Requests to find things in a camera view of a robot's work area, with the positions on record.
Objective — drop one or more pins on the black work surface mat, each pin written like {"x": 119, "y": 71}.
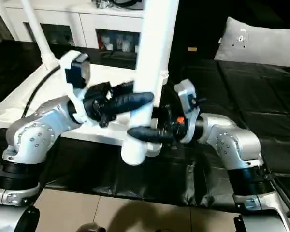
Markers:
{"x": 256, "y": 96}

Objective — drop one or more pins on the black tangled item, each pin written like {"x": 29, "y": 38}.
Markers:
{"x": 102, "y": 3}

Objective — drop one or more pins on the red bottle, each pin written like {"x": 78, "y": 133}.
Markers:
{"x": 101, "y": 43}

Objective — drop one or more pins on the white cup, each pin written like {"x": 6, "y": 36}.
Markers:
{"x": 109, "y": 46}
{"x": 125, "y": 46}

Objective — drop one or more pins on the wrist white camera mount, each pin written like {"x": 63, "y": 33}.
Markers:
{"x": 186, "y": 96}
{"x": 72, "y": 65}

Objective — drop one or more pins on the white plastic table top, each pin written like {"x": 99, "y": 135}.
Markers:
{"x": 19, "y": 101}

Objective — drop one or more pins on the grey pillow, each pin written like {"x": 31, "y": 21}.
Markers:
{"x": 256, "y": 43}

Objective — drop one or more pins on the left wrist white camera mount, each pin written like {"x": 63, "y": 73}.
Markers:
{"x": 72, "y": 65}

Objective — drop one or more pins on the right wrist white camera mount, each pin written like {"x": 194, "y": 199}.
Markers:
{"x": 186, "y": 96}

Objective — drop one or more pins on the white sideboard with glass doors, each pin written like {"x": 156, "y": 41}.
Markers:
{"x": 62, "y": 19}

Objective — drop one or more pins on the grey curtain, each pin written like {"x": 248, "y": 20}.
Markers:
{"x": 0, "y": 21}

